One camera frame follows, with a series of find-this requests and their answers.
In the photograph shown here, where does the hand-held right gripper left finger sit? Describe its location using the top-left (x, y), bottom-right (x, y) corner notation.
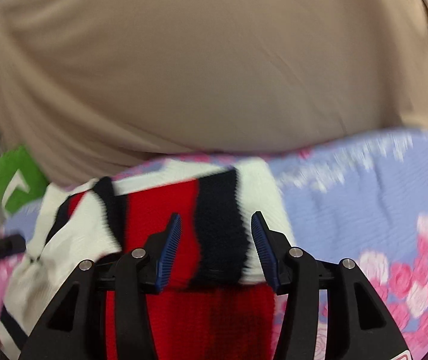
top-left (18, 213), bottom-right (182, 360)

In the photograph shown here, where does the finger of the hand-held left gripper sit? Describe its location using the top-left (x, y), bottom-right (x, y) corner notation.
top-left (0, 234), bottom-right (26, 267)

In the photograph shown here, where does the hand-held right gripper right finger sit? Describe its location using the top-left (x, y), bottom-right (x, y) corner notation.
top-left (251, 211), bottom-right (412, 360)

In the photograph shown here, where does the white red navy knit sweater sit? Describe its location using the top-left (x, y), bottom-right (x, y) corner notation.
top-left (0, 157), bottom-right (297, 360)

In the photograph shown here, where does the green cushion with white mark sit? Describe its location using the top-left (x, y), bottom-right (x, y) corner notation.
top-left (0, 145), bottom-right (50, 214)

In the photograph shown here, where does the pink blue floral bed sheet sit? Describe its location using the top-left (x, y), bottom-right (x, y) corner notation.
top-left (0, 127), bottom-right (428, 360)

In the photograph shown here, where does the beige cloth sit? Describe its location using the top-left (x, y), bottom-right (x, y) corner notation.
top-left (0, 0), bottom-right (428, 188)

